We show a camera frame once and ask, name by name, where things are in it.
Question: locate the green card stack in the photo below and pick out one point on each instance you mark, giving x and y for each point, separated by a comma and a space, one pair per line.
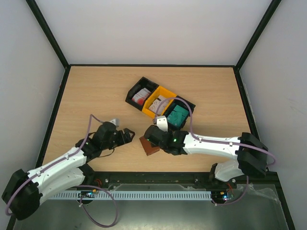
177, 116

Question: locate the black plastic bin left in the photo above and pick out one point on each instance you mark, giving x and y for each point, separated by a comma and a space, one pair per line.
143, 82

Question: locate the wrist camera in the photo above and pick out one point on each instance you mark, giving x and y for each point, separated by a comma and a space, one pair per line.
115, 121
161, 123

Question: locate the black metal frame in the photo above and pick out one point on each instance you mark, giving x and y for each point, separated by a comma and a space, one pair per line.
236, 68

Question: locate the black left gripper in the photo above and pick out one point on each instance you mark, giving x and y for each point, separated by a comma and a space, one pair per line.
127, 138

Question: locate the black plastic bin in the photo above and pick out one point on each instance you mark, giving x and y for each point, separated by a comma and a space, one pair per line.
143, 82
172, 103

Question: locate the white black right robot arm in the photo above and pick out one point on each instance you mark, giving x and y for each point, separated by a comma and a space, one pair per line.
246, 154

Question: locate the brown leather card holder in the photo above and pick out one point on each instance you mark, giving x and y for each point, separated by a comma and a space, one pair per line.
147, 146

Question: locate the red white card stack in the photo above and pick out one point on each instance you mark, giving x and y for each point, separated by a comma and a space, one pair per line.
140, 96

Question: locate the yellow plastic bin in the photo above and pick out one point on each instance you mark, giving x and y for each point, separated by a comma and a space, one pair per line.
159, 91

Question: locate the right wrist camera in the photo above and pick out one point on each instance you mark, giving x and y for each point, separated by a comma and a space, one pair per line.
161, 123

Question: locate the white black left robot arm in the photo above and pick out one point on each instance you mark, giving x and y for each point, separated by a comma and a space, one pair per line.
27, 191

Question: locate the light blue cable duct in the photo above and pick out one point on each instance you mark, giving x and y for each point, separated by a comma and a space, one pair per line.
135, 195

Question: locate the black plastic bin right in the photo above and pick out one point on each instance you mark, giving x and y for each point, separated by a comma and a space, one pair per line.
172, 103

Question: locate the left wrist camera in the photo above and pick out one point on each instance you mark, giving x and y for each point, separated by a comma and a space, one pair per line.
115, 121

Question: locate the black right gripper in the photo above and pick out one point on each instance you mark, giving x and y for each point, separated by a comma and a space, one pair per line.
150, 135

